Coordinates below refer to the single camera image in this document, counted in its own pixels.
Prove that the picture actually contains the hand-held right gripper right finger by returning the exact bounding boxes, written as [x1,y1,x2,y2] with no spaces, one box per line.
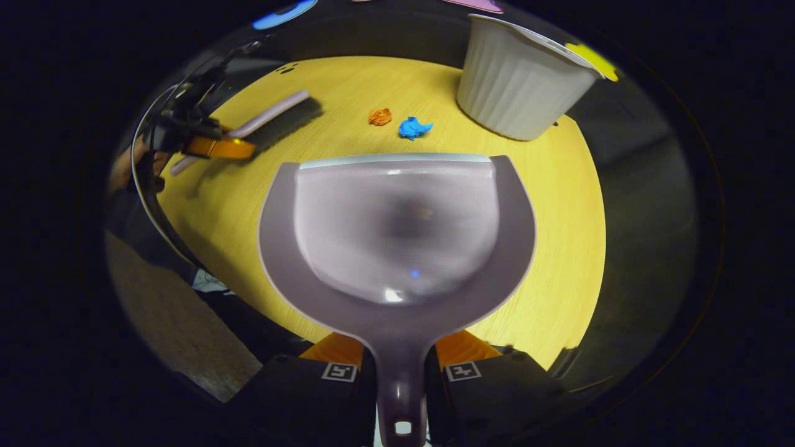
[425,329,565,447]

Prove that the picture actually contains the small pale pink broom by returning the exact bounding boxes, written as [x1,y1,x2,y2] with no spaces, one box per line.
[169,89,324,176]

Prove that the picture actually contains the white shoe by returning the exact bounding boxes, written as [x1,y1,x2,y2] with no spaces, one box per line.
[191,268,234,296]

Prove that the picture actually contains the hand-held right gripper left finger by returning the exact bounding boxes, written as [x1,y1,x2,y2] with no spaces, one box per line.
[236,332,377,447]

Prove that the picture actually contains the white ribbed garbage bin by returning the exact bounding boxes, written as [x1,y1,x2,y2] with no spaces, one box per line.
[457,14,606,142]

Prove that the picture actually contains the blue paper trash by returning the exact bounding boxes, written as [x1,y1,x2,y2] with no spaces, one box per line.
[398,116,434,141]

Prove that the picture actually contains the yellow wooden desktop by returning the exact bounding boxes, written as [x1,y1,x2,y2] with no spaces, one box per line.
[155,56,607,373]

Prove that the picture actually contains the thin white cable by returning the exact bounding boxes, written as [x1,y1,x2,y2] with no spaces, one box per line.
[129,81,209,269]

